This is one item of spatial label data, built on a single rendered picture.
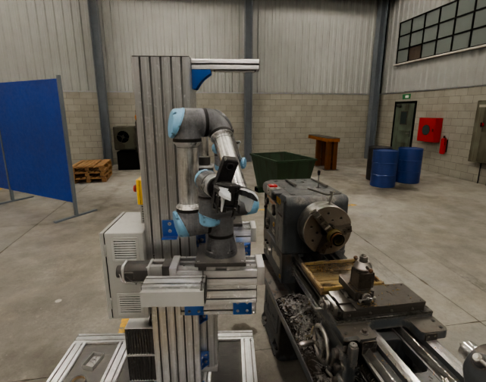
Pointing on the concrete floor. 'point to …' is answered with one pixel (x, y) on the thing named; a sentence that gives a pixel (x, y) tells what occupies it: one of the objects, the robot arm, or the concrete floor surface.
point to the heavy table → (328, 155)
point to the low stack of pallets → (92, 170)
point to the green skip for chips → (280, 167)
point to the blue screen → (30, 141)
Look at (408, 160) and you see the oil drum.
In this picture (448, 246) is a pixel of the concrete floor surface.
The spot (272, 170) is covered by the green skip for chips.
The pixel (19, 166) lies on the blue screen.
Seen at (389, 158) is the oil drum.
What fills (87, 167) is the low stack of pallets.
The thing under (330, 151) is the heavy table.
